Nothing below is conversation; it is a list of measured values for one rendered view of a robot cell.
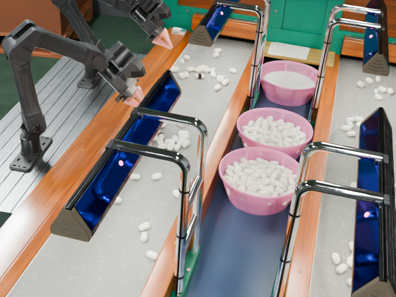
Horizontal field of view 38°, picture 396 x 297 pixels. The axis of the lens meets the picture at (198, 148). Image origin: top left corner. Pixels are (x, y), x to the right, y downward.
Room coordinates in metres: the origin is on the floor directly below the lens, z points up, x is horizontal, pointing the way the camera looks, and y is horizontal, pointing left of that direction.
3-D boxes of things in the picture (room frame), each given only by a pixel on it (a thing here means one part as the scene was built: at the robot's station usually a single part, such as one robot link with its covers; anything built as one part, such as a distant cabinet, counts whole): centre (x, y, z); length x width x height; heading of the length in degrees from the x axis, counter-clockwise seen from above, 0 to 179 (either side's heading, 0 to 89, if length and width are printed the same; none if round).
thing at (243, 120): (1.72, -0.26, 0.72); 0.27 x 0.27 x 0.10
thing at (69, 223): (1.10, 0.16, 1.08); 0.62 x 0.08 x 0.07; 168
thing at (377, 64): (1.93, -0.59, 1.08); 0.62 x 0.08 x 0.07; 168
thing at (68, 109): (1.84, 0.27, 0.65); 1.20 x 0.90 x 0.04; 171
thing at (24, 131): (1.59, 0.55, 0.77); 0.09 x 0.06 x 0.06; 31
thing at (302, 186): (0.99, -0.31, 0.90); 0.20 x 0.19 x 0.45; 168
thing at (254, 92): (2.02, -0.12, 0.90); 0.20 x 0.19 x 0.45; 168
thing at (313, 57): (2.36, -0.40, 0.77); 0.33 x 0.15 x 0.01; 78
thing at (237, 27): (2.49, -0.08, 0.83); 0.30 x 0.06 x 0.07; 78
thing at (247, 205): (1.45, -0.20, 0.72); 0.27 x 0.27 x 0.10
